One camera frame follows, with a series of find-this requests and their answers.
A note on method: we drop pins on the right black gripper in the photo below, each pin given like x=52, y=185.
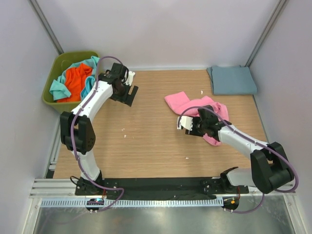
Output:
x=194, y=132

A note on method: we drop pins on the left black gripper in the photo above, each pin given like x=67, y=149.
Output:
x=126, y=99

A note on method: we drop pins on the pink t shirt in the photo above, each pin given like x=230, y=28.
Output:
x=179, y=102

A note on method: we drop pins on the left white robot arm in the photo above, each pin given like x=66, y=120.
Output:
x=76, y=130

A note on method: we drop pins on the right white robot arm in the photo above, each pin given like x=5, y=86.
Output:
x=269, y=169

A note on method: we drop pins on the folded grey-blue t shirt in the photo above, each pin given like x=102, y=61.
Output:
x=228, y=81

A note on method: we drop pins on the orange t shirt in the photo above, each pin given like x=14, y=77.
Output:
x=75, y=82

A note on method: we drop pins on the teal t shirt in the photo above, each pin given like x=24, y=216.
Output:
x=58, y=89

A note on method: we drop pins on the green plastic bin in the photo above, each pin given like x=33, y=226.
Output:
x=60, y=64

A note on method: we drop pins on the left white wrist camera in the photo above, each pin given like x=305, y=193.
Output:
x=129, y=77

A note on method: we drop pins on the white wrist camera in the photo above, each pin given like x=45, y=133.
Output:
x=185, y=122
x=129, y=77

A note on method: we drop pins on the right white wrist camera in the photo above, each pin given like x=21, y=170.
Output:
x=185, y=122

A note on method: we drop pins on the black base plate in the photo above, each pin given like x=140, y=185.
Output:
x=175, y=188

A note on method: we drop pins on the aluminium frame rail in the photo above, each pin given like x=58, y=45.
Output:
x=62, y=187

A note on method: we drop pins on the white slotted cable duct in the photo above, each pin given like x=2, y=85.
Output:
x=96, y=203

